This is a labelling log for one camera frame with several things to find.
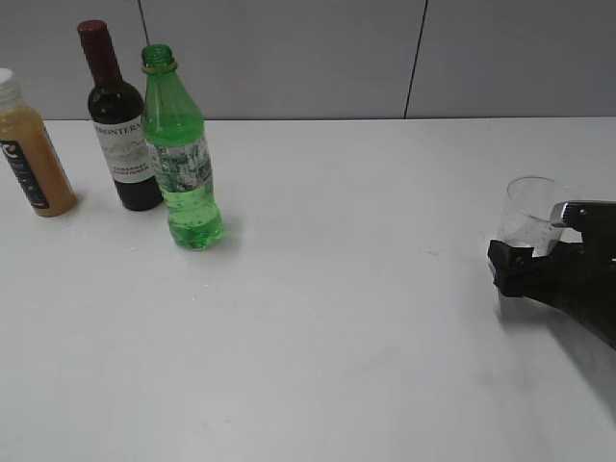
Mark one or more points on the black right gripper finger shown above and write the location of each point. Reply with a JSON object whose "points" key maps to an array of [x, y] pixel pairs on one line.
{"points": [[516, 270]]}

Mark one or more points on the silver tipped right gripper finger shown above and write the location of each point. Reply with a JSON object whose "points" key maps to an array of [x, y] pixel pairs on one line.
{"points": [[591, 219]]}

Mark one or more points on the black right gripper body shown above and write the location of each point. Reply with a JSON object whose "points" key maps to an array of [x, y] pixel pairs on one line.
{"points": [[579, 280]]}

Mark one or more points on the transparent plastic cup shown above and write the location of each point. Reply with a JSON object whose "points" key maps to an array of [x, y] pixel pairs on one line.
{"points": [[526, 216]]}

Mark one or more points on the green sprite bottle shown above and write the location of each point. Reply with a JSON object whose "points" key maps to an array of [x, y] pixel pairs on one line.
{"points": [[174, 133]]}

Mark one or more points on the dark red wine bottle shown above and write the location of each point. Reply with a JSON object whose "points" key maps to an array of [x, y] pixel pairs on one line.
{"points": [[115, 108]]}

